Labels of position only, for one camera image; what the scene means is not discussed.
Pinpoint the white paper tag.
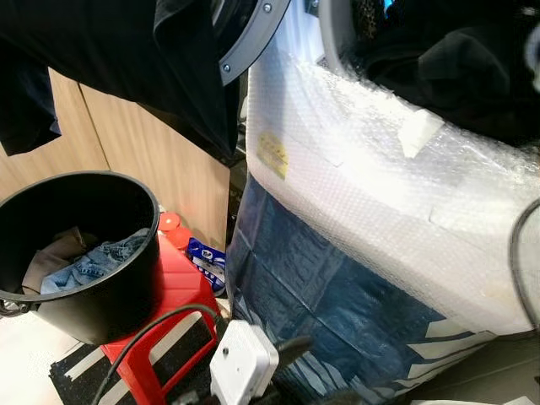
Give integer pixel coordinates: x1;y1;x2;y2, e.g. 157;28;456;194
398;110;446;159

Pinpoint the blue patterned washer cover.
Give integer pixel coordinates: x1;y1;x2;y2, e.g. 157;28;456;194
226;173;507;404

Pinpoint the orange bottle cap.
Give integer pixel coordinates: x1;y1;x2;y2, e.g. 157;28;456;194
159;212;182;233
167;226;193;251

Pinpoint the black white striped mat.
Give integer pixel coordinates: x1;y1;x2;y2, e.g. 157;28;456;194
49;312;220;405

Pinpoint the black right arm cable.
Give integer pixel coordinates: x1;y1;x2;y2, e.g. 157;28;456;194
508;198;540;332

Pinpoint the wooden cabinet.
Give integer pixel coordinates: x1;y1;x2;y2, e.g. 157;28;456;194
0;67;233;250

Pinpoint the black plastic bucket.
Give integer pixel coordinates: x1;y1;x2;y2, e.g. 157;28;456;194
0;171;163;345

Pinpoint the blue white package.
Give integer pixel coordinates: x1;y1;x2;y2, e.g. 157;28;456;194
186;236;229;292

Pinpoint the black cloth garment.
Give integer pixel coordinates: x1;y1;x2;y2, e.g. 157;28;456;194
350;0;540;149

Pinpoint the yellow washer sticker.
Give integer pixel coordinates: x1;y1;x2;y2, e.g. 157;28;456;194
257;131;289;180

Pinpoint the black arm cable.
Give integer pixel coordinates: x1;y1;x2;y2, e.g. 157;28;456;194
508;198;540;332
89;302;229;405

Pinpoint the red plastic stool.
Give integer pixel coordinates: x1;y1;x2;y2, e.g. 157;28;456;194
101;232;222;405

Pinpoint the blue denim cloth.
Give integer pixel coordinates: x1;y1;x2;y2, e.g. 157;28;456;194
40;228;153;294

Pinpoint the black hanging garment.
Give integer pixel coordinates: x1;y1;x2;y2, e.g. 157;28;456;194
0;0;246;165

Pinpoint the beige cloth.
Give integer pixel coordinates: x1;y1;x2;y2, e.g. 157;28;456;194
21;226;89;294

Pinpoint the bubble-wrapped white washing machine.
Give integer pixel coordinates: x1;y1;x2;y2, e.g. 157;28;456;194
226;0;540;404

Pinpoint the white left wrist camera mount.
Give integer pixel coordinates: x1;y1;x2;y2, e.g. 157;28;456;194
209;319;279;405

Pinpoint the grey washer door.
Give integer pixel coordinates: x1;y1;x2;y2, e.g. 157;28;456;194
218;0;292;87

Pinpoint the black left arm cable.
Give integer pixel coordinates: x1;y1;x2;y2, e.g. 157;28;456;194
89;302;229;405

